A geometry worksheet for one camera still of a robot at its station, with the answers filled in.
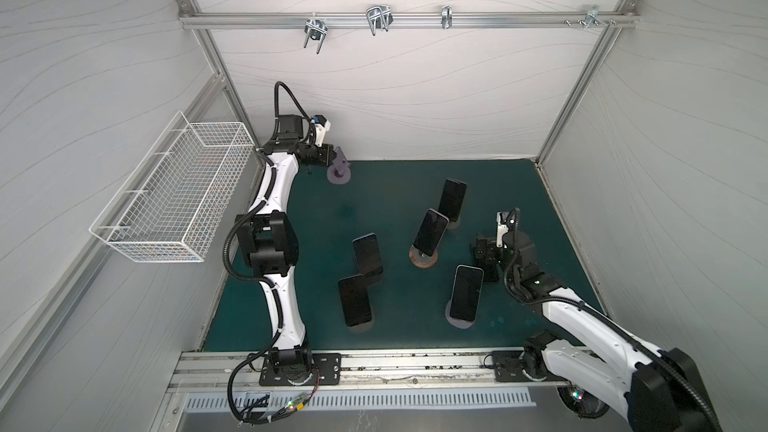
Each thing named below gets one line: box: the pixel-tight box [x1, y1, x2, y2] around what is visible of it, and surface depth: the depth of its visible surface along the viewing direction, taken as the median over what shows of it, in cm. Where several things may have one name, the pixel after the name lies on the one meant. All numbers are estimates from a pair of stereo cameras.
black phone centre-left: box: [352, 232, 382, 275], surface depth 82 cm
